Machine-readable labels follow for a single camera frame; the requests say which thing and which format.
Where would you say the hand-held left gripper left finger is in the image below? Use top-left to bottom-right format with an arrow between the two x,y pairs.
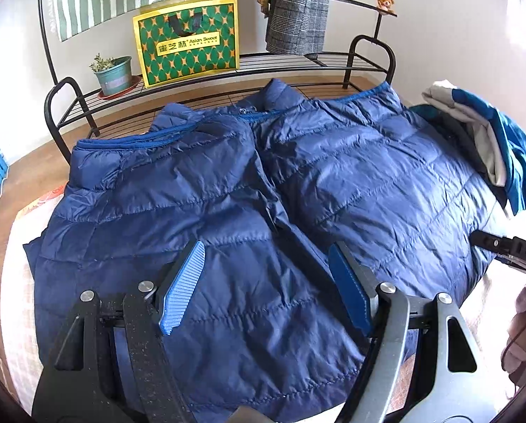
31,239 -> 206,423

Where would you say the grey plaid coat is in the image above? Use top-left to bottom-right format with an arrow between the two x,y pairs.
265,0 -> 332,56

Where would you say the blue and white garment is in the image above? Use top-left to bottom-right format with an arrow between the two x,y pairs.
410,80 -> 526,216

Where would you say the navy puffer jacket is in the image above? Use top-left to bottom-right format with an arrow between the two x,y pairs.
23,78 -> 510,423

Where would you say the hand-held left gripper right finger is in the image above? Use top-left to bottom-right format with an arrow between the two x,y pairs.
328,241 -> 495,423

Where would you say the black metal clothes rack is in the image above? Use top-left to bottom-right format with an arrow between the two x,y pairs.
38,0 -> 398,164

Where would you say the orange plastic-wrapped mattress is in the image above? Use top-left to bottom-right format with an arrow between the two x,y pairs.
16,187 -> 65,217

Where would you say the person's right hand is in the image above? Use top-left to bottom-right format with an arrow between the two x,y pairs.
503,283 -> 526,384

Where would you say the small potted plant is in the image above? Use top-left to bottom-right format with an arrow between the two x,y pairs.
89,54 -> 142,98

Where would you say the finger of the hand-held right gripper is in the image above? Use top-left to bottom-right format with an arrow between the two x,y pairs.
471,229 -> 515,262

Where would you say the green and yellow gift bag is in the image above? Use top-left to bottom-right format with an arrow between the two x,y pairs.
133,0 -> 241,88

